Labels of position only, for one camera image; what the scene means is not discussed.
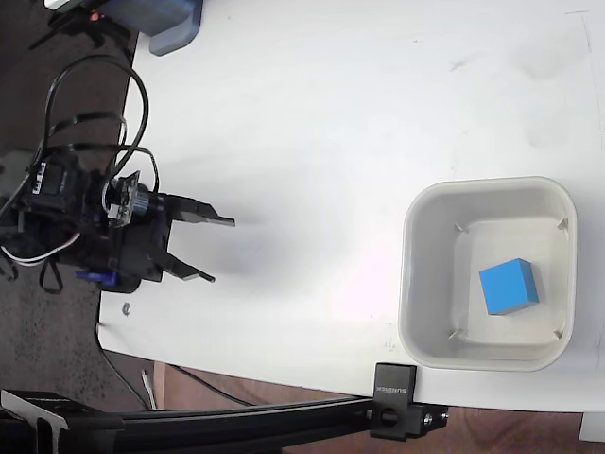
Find white servo wire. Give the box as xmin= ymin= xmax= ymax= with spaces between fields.
xmin=0 ymin=232 xmax=81 ymax=265

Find blue cube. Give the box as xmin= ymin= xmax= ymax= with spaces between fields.
xmin=478 ymin=257 xmax=541 ymax=316

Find black table clamp block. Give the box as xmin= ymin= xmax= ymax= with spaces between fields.
xmin=369 ymin=362 xmax=449 ymax=442

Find black stand with red light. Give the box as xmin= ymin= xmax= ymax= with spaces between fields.
xmin=28 ymin=0 xmax=139 ymax=61

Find thin black floor cable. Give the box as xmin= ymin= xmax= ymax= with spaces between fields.
xmin=173 ymin=364 xmax=257 ymax=408
xmin=95 ymin=321 xmax=148 ymax=410

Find white square plastic bin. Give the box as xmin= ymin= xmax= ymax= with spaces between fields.
xmin=397 ymin=175 xmax=579 ymax=373

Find gripper camera circuit board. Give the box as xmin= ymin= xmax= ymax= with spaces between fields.
xmin=101 ymin=169 xmax=166 ymax=230

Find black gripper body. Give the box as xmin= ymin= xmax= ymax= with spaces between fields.
xmin=111 ymin=192 xmax=174 ymax=284

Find black aluminium rail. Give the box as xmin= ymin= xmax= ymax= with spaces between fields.
xmin=0 ymin=388 xmax=379 ymax=454

